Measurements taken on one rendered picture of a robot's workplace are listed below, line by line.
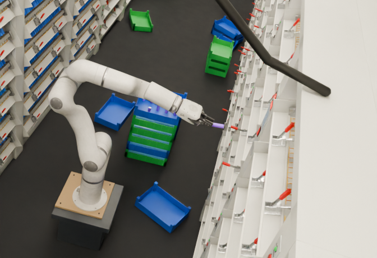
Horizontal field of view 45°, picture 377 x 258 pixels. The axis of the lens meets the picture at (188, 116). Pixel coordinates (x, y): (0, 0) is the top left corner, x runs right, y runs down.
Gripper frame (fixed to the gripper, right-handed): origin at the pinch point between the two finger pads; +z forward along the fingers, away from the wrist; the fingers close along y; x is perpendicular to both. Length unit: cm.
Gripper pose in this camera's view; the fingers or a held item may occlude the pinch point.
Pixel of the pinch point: (208, 121)
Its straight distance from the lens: 208.7
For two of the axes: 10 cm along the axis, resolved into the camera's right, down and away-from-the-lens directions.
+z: 8.8, 4.6, 1.1
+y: 2.1, -5.9, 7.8
